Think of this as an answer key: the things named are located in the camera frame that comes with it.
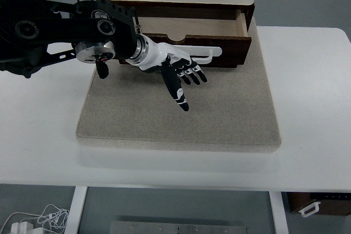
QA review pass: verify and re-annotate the white cable bundle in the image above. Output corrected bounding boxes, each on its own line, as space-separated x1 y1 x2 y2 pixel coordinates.
0 204 70 233

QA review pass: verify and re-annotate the spare dark wooden drawer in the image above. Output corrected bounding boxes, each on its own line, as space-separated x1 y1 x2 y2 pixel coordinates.
287 192 350 218

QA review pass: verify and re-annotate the dark wooden drawer cabinet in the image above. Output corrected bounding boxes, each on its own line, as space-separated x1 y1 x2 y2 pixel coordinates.
112 0 255 29

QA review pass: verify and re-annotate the white table leg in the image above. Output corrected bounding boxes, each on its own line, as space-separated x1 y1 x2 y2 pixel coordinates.
64 186 88 234
269 191 289 234

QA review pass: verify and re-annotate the right white table leg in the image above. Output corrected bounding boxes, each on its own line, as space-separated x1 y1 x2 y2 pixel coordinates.
269 191 289 234

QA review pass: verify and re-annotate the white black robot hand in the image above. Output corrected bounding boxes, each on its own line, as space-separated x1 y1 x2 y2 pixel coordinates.
126 34 207 112

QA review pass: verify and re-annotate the grey fabric mat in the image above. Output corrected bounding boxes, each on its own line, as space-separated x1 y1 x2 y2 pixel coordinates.
76 21 281 152

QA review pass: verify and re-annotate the white power adapter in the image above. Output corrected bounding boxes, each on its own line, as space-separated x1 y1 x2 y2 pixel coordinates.
10 221 45 234

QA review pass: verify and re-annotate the spare white handle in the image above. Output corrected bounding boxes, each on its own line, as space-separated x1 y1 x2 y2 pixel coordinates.
298 201 321 218

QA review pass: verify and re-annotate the white drawer handle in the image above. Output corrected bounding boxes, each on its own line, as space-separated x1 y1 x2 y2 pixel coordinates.
173 45 222 65

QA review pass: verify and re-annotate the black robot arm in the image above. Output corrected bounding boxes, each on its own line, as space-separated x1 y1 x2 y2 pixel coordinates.
1 0 207 111

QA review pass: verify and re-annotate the left white table leg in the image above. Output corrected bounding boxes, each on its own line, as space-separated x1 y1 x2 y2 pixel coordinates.
64 186 88 234

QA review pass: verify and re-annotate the grey metal base plate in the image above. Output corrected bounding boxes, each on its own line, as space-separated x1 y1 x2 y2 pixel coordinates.
109 221 247 234

